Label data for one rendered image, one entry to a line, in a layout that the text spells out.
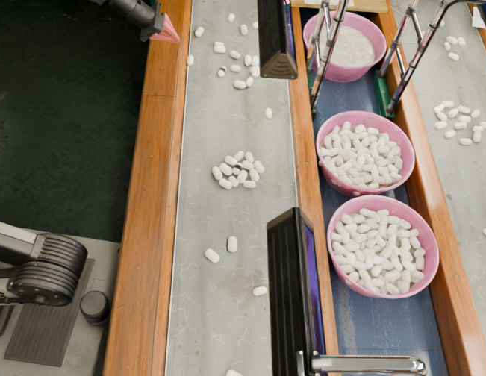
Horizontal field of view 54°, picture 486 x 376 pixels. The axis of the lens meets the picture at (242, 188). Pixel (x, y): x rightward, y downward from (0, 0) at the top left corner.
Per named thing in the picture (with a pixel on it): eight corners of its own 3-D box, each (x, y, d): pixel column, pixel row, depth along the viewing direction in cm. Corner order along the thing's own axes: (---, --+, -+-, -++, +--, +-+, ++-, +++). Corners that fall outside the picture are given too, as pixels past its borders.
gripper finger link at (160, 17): (187, 28, 130) (159, 7, 125) (185, 46, 127) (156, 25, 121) (171, 42, 134) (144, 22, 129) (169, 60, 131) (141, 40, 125)
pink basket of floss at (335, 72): (341, 102, 149) (350, 80, 141) (281, 55, 158) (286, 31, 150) (392, 66, 160) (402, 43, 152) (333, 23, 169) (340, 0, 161)
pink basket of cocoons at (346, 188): (336, 221, 125) (346, 202, 117) (293, 144, 138) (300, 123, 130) (419, 193, 133) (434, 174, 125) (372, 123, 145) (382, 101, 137)
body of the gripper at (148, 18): (163, 4, 127) (140, -14, 123) (160, 30, 122) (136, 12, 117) (149, 18, 131) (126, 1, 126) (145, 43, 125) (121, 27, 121)
